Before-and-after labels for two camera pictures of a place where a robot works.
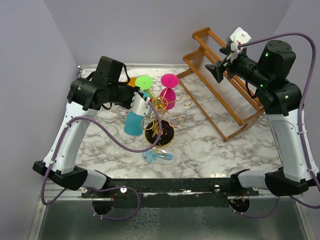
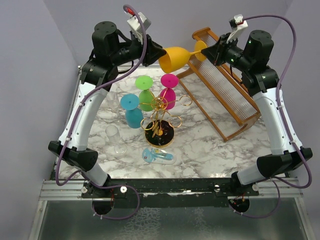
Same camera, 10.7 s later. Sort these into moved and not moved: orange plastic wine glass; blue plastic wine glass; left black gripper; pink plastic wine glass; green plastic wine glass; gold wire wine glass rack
Moved: orange plastic wine glass; blue plastic wine glass; left black gripper
Not moved: gold wire wine glass rack; pink plastic wine glass; green plastic wine glass
